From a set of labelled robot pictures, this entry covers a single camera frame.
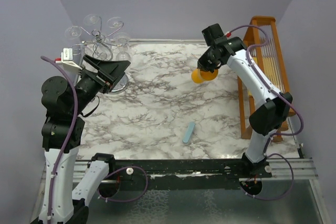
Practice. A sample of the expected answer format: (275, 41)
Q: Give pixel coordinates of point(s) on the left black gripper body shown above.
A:
(88, 86)

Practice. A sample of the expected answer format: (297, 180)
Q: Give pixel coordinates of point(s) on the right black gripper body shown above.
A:
(207, 61)

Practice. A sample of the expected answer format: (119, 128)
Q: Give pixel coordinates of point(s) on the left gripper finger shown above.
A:
(92, 62)
(114, 75)

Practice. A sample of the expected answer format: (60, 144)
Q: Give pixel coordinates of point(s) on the yellow plastic wine glass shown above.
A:
(198, 76)

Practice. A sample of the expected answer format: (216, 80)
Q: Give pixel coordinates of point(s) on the clear wine glass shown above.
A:
(73, 32)
(122, 42)
(92, 19)
(115, 22)

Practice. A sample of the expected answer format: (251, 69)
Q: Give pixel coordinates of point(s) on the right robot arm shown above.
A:
(271, 105)

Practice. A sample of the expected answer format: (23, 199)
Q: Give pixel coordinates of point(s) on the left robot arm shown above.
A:
(62, 131)

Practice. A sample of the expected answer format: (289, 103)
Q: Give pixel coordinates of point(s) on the chrome wine glass rack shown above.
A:
(98, 45)

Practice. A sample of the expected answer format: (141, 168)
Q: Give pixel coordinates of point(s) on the wooden dish rack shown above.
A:
(269, 59)

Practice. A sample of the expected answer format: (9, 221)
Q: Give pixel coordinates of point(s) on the light blue eraser bar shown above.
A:
(188, 134)

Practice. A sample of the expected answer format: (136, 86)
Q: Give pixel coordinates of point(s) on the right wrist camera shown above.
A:
(212, 33)

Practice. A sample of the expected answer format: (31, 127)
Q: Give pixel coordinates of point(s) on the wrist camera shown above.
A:
(212, 33)
(67, 62)

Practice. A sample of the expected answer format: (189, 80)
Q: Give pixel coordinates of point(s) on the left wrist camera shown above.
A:
(67, 62)

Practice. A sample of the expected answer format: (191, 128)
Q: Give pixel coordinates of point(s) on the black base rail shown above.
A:
(183, 174)

